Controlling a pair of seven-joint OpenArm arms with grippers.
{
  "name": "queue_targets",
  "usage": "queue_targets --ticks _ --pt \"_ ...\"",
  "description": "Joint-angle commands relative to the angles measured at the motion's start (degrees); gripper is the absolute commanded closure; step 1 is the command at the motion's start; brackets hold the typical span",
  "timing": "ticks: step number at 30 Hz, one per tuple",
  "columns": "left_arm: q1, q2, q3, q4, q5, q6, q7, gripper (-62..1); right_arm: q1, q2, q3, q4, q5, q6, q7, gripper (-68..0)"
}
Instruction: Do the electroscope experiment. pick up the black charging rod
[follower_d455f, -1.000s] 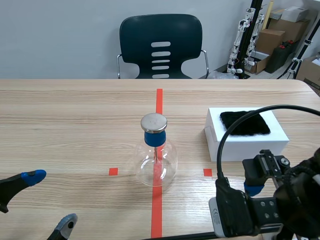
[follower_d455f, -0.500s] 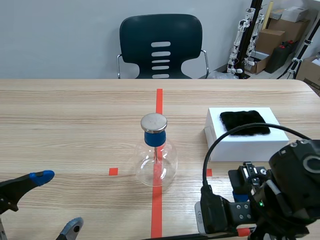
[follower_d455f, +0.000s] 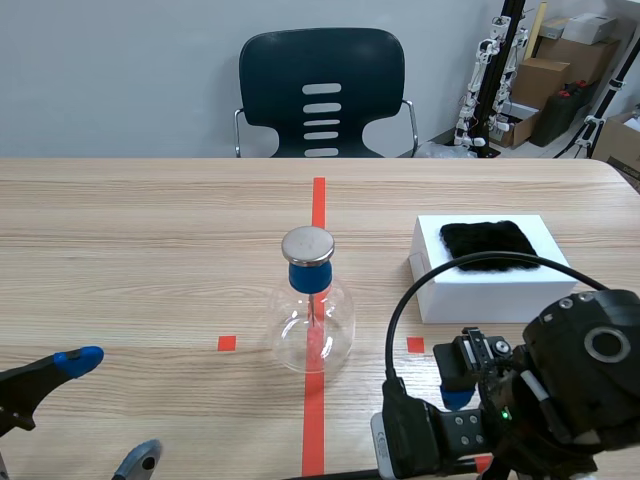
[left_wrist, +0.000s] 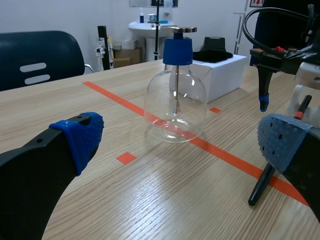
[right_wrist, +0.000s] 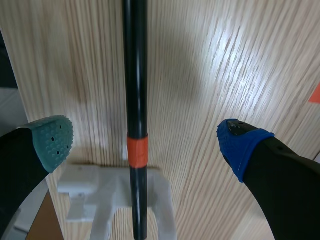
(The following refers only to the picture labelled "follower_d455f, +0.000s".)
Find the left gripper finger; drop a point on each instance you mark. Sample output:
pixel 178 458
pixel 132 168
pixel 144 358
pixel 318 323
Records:
pixel 140 462
pixel 45 375

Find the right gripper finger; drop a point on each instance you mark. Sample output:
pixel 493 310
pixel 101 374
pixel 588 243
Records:
pixel 452 370

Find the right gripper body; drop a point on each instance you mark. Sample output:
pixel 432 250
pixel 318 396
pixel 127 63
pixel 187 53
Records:
pixel 495 400

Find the black fur patch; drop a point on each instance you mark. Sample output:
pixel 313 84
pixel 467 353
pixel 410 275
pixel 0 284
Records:
pixel 490 240

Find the clear glass flask blue stopper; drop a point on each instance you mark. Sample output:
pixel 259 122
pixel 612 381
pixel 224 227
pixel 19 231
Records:
pixel 307 280

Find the dark green canister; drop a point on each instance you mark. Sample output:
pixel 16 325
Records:
pixel 560 117

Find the open brown cardboard box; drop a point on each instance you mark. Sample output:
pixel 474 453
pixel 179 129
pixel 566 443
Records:
pixel 620 145

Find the large brown cardboard box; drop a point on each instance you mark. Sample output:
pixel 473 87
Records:
pixel 585 57

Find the dark blue chair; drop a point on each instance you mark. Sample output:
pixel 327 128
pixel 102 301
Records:
pixel 280 65

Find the white cardboard box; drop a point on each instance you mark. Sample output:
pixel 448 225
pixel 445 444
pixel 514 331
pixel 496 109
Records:
pixel 590 26

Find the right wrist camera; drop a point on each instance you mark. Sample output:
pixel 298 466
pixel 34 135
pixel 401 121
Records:
pixel 400 440

